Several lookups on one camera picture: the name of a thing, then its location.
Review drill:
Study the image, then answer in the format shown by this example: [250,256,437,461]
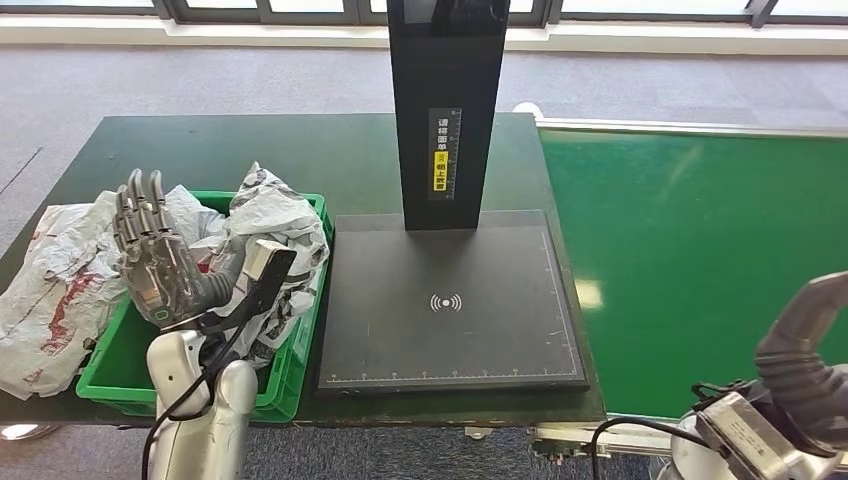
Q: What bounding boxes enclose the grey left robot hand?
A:
[112,168,256,331]

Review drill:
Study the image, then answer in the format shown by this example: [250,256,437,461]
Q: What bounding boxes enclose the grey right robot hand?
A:
[755,271,848,455]

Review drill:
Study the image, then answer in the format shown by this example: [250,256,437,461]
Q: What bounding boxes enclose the plain grey parcel bag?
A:
[162,185,230,266]

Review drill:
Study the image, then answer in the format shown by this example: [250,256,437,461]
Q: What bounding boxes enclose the white parcel bag red logo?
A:
[192,162,331,369]

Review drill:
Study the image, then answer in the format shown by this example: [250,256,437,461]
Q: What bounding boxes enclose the white parcel bag red smears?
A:
[0,192,130,401]

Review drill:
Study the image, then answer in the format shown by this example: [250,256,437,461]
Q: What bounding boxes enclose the green conveyor belt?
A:
[537,129,848,422]

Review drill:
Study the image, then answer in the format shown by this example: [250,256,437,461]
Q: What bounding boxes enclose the black inbound scanner machine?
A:
[316,0,591,397]

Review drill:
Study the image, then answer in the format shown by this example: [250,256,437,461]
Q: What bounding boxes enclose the green plastic crate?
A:
[76,190,335,424]

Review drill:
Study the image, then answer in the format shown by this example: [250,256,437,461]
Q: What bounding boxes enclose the black yellow label sticker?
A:
[427,107,463,201]

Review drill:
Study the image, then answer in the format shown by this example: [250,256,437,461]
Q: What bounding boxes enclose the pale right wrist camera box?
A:
[694,392,846,480]

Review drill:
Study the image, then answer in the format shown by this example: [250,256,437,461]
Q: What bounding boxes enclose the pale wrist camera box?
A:
[231,239,298,318]
[694,392,846,480]

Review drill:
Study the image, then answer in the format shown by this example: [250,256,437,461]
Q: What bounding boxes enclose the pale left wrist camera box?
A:
[231,239,298,318]

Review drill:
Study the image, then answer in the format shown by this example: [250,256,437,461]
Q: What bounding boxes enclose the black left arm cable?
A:
[140,311,256,480]

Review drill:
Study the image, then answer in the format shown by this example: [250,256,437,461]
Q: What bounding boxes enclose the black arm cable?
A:
[589,415,710,480]
[140,311,256,480]

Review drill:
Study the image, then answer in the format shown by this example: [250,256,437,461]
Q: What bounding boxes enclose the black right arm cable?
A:
[589,415,710,480]

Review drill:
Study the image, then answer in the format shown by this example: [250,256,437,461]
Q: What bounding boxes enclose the aluminium conveyor frame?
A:
[513,102,848,480]

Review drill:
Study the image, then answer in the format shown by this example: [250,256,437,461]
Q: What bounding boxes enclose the window with dark frame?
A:
[0,0,848,29]

